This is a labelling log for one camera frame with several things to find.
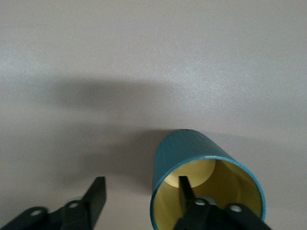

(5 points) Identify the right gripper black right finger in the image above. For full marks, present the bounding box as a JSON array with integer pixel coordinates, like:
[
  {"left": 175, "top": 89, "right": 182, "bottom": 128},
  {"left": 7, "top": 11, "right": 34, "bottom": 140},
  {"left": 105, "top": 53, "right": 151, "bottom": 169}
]
[{"left": 174, "top": 175, "right": 273, "bottom": 230}]

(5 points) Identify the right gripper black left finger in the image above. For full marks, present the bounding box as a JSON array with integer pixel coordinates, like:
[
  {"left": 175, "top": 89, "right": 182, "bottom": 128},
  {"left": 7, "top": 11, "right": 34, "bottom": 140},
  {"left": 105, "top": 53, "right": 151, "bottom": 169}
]
[{"left": 0, "top": 176, "right": 107, "bottom": 230}]

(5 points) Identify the teal cup yellow inside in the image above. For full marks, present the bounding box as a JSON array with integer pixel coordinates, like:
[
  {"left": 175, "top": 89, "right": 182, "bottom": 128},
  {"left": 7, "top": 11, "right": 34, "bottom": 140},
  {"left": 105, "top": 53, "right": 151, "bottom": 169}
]
[{"left": 150, "top": 128, "right": 267, "bottom": 230}]

